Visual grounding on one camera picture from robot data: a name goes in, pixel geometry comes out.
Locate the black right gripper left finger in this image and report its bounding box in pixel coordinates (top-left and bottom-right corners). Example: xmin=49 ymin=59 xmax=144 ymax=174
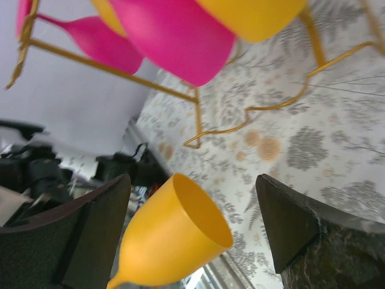
xmin=1 ymin=175 xmax=131 ymax=288

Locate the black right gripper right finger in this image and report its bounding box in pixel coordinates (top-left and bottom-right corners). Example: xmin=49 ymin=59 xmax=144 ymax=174
xmin=256 ymin=174 xmax=384 ymax=288

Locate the orange wine glass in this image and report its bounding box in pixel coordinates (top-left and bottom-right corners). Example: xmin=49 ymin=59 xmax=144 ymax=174
xmin=197 ymin=0 xmax=307 ymax=43
xmin=90 ymin=0 xmax=127 ymax=38
xmin=107 ymin=173 xmax=233 ymax=288

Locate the front left magenta wine glass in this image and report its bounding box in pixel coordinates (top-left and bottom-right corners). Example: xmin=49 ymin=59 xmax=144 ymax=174
xmin=11 ymin=1 xmax=144 ymax=81

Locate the magenta wine glass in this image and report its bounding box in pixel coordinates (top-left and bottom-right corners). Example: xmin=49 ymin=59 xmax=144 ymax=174
xmin=11 ymin=1 xmax=144 ymax=81
xmin=111 ymin=1 xmax=236 ymax=87

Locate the right magenta wine glass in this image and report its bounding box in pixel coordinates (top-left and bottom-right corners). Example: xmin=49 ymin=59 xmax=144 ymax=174
xmin=111 ymin=1 xmax=236 ymax=87

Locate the floral tablecloth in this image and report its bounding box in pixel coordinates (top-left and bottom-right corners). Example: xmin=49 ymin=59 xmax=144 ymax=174
xmin=137 ymin=20 xmax=384 ymax=288

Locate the gold wire glass rack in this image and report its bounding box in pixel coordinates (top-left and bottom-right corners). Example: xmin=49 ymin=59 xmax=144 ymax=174
xmin=5 ymin=0 xmax=385 ymax=150

